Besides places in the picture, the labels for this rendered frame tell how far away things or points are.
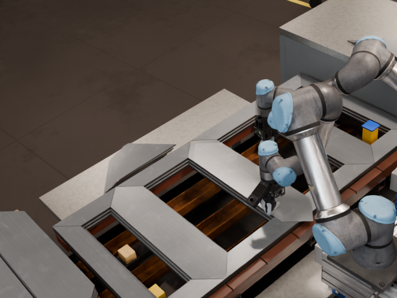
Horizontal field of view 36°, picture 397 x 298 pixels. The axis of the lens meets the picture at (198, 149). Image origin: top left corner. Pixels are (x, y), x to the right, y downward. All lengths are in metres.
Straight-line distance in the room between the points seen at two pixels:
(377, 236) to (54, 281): 1.24
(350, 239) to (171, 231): 0.86
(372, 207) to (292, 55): 1.58
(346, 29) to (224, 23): 2.50
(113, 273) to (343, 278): 0.88
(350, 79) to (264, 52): 3.01
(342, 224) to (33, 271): 1.26
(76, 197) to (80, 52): 2.87
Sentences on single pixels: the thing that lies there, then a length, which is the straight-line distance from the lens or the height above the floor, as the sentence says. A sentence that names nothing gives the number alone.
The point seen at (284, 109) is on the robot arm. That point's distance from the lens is 1.92.
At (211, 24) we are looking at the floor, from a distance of 5.76.
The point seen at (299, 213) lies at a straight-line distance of 2.58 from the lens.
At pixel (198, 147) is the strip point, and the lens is 2.94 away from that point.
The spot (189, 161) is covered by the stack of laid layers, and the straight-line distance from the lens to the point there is 2.89.
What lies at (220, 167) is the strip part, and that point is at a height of 0.85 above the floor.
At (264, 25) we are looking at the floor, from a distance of 5.67.
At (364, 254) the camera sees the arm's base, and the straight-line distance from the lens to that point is 2.13.
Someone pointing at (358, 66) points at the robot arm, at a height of 1.48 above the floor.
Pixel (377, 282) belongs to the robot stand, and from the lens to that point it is 2.13.
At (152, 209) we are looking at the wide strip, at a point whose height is 0.85.
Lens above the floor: 2.70
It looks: 39 degrees down
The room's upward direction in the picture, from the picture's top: 8 degrees counter-clockwise
